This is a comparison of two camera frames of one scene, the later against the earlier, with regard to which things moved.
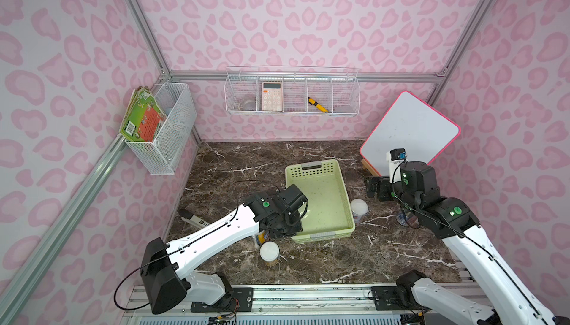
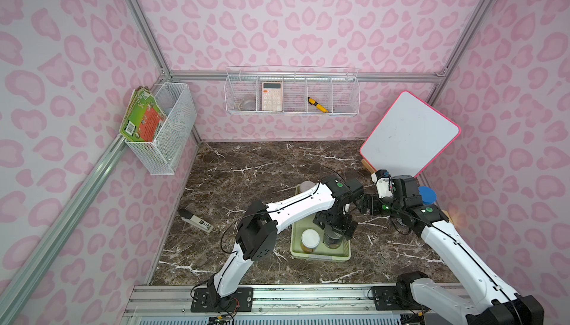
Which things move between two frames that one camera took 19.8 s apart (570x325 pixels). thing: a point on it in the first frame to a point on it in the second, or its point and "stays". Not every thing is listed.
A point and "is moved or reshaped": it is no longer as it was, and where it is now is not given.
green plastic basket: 329,214 is moved or reshaped
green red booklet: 143,117 stays
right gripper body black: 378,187 to 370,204
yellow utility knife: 312,102 stays
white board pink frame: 410,124 stays
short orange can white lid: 269,251 is moved or reshaped
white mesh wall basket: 177,102 stays
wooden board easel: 369,168 stays
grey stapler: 188,217 stays
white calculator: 272,96 stays
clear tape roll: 247,105 stays
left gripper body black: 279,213 to 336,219
